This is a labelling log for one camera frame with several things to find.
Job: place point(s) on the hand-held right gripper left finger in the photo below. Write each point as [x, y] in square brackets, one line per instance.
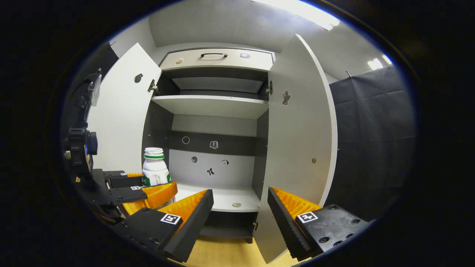
[193, 226]

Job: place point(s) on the white cabinet shelf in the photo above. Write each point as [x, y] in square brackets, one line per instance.
[211, 105]

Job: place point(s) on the small ceiling light panel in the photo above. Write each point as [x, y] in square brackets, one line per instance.
[379, 62]

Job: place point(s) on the white cabinet door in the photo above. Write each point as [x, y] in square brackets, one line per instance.
[297, 141]
[118, 122]

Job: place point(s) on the long ceiling light panel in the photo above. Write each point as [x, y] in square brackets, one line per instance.
[297, 10]

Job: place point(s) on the white and grey cabinet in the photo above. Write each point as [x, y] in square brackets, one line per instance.
[157, 129]

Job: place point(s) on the black backdrop cloth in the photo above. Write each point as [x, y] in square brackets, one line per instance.
[105, 59]
[371, 129]

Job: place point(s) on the metal door hinge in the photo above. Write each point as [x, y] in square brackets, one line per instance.
[269, 88]
[153, 87]

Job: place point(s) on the white bottle green label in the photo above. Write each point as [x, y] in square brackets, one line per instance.
[154, 168]

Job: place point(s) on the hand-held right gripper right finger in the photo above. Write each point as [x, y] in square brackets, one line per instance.
[284, 222]

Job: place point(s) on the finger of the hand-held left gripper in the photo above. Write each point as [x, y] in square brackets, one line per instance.
[126, 194]
[124, 181]

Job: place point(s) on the white cabinet drawer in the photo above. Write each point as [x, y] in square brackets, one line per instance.
[215, 62]

